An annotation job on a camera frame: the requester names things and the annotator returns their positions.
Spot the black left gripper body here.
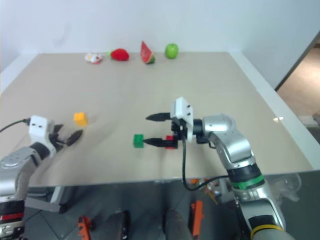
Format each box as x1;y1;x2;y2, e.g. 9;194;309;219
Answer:
48;124;65;152

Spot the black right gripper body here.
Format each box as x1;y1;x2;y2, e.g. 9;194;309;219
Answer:
170;118;188;149

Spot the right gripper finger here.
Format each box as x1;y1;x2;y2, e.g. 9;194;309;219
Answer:
143;137;179;149
145;112;172;123

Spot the red cube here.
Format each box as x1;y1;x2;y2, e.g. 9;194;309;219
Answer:
164;134;177;151

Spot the yellow cube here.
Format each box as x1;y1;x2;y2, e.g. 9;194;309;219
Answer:
73;112;89;127

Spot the green cube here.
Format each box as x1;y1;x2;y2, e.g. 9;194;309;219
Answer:
132;134;146;149

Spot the toy watermelon slice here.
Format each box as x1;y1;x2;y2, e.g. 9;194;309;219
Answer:
139;40;156;65

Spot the green toy apple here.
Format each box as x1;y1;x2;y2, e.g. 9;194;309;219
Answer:
164;43;180;60

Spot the red toy strawberry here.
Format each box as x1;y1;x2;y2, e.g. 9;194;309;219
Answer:
107;48;131;62

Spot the white and red toy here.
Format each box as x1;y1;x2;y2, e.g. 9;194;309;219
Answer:
84;51;104;66

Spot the dark rounded shape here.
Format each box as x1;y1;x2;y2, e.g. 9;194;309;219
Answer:
106;210;131;240
162;208;192;240

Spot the orange clamp tool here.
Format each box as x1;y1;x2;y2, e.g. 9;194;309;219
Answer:
190;199;205;237

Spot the orange and black tool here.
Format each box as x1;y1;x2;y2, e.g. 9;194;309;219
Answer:
76;215;94;240

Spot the clear plastic bag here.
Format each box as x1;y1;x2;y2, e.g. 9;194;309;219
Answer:
264;172;302;207

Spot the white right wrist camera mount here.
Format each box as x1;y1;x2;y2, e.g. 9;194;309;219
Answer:
170;96;195;144

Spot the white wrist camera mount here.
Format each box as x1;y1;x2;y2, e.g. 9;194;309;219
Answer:
28;114;57;159
170;96;195;144

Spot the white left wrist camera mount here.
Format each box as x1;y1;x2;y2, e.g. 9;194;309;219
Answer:
28;114;57;159

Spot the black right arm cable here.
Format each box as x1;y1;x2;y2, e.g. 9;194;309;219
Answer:
181;136;230;192

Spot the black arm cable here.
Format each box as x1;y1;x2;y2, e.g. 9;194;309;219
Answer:
181;136;230;192
0;118;31;134

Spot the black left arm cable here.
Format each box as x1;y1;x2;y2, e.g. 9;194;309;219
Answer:
0;118;31;134

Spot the grey metal table bracket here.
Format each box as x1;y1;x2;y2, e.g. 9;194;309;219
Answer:
24;186;76;215

